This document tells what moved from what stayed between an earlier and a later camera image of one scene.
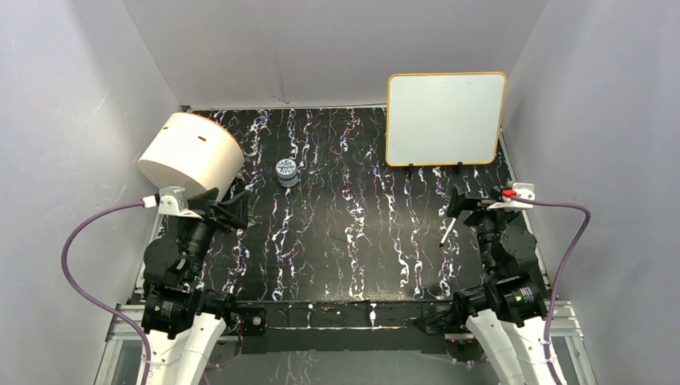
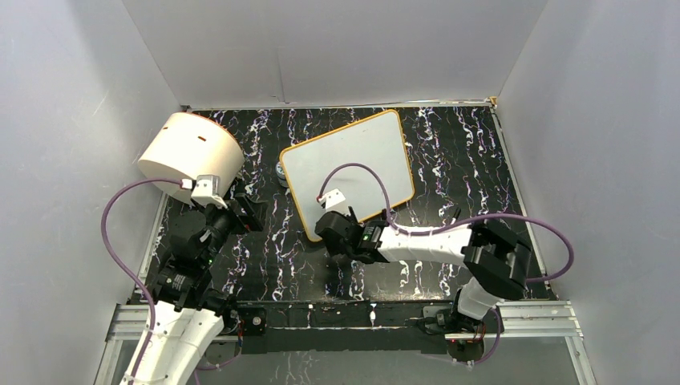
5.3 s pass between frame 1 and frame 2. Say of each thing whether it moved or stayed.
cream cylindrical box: stayed
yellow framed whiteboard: moved
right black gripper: moved
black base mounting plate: stayed
